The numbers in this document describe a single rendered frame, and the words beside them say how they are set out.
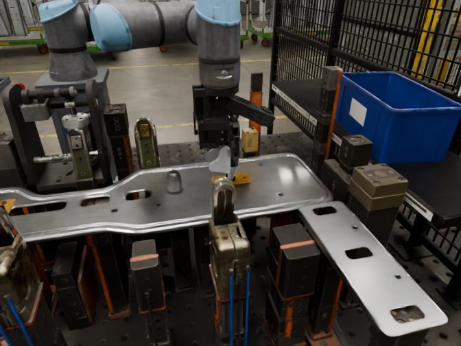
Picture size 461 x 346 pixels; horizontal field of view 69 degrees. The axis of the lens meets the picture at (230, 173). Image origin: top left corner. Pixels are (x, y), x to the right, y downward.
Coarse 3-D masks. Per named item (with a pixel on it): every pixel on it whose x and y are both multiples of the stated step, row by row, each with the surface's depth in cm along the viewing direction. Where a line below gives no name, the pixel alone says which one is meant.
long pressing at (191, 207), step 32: (256, 160) 84; (288, 160) 84; (0, 192) 71; (32, 192) 71; (96, 192) 71; (128, 192) 72; (160, 192) 72; (192, 192) 72; (256, 192) 72; (288, 192) 72; (320, 192) 72; (32, 224) 62; (64, 224) 62; (96, 224) 63; (128, 224) 63; (160, 224) 63; (192, 224) 63
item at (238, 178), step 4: (216, 176) 76; (220, 176) 76; (224, 176) 76; (236, 176) 76; (240, 176) 76; (244, 176) 76; (248, 176) 76; (212, 180) 74; (232, 180) 74; (236, 180) 74; (240, 180) 74; (244, 180) 74; (248, 180) 74; (236, 184) 73
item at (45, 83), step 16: (48, 80) 110; (80, 80) 110; (96, 80) 110; (80, 96) 110; (64, 112) 112; (80, 112) 113; (64, 144) 118; (64, 160) 123; (112, 160) 126; (112, 176) 128
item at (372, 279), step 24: (312, 216) 65; (336, 216) 65; (336, 240) 59; (360, 240) 59; (336, 264) 54; (360, 264) 54; (384, 264) 54; (360, 288) 50; (384, 288) 50; (408, 288) 50; (384, 312) 46; (432, 312) 46
